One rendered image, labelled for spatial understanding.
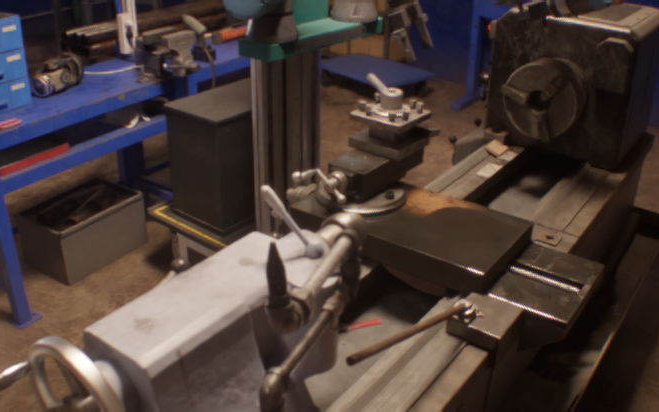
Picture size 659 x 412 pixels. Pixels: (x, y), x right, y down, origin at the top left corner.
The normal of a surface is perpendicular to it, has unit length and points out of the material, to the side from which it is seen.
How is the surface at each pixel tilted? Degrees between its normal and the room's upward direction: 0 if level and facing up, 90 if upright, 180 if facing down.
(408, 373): 0
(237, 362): 76
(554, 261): 0
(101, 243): 90
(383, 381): 48
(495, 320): 0
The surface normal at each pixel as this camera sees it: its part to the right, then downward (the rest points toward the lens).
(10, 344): 0.01, -0.89
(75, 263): 0.84, 0.26
